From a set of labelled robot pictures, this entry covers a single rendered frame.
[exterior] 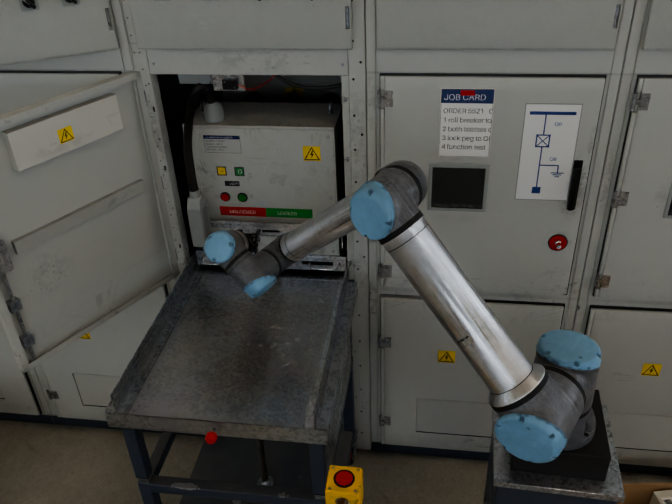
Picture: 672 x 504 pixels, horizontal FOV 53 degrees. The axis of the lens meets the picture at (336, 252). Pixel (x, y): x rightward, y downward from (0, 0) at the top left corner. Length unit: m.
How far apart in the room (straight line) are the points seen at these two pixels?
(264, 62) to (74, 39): 0.54
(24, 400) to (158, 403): 1.34
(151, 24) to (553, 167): 1.23
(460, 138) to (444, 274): 0.65
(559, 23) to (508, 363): 0.91
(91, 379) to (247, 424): 1.24
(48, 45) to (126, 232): 0.61
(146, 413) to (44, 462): 1.25
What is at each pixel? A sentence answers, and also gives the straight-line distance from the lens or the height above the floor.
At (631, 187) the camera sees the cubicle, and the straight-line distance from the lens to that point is 2.17.
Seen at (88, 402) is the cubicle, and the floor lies 0.17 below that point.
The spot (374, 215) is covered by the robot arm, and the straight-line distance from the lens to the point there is 1.45.
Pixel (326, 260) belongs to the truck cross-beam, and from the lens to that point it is 2.34.
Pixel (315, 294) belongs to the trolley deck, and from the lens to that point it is 2.28.
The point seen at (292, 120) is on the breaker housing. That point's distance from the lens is 2.20.
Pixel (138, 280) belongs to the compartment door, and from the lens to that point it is 2.40.
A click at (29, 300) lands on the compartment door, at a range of 2.18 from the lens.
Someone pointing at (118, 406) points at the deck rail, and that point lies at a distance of 2.00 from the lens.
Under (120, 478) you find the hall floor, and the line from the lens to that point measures 2.98.
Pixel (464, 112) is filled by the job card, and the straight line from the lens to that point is 2.00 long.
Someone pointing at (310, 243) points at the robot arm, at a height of 1.21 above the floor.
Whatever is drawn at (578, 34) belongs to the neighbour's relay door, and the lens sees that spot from 1.97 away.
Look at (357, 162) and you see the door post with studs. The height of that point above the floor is 1.30.
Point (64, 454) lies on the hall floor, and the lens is 3.16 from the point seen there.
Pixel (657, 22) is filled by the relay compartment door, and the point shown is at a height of 1.72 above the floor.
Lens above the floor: 2.19
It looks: 33 degrees down
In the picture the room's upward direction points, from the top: 3 degrees counter-clockwise
